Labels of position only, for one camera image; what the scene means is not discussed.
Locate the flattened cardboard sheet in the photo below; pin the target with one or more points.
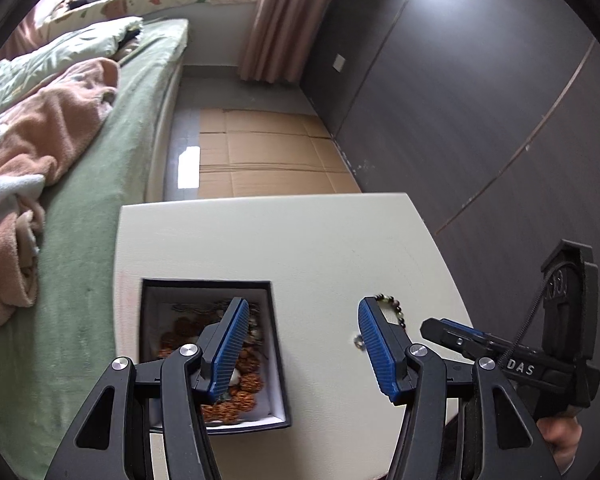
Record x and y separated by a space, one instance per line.
270 160

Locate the white cloth pouch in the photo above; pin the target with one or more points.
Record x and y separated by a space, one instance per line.
235 376

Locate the white low table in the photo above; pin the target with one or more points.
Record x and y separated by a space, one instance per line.
305 250

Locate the white wall socket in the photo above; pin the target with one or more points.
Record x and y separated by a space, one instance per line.
340 63

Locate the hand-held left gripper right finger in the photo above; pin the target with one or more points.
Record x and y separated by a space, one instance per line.
377 350

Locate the pink fleece blanket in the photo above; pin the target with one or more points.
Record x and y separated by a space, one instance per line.
40 130

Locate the light green duvet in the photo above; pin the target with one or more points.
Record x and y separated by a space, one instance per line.
70 45

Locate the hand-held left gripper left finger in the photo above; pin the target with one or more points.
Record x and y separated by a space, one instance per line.
227 355

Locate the person's right hand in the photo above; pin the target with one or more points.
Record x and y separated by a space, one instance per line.
560 440

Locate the grey wardrobe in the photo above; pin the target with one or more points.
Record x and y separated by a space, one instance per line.
455 85

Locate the pink curtain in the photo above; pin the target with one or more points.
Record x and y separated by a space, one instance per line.
290 20
27 35

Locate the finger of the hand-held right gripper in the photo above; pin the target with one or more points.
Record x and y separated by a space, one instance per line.
440 332
462 327

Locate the bed with green sheet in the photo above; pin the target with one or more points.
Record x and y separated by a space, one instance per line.
105 210

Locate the black jewelry box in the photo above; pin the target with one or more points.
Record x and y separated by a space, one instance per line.
152 305

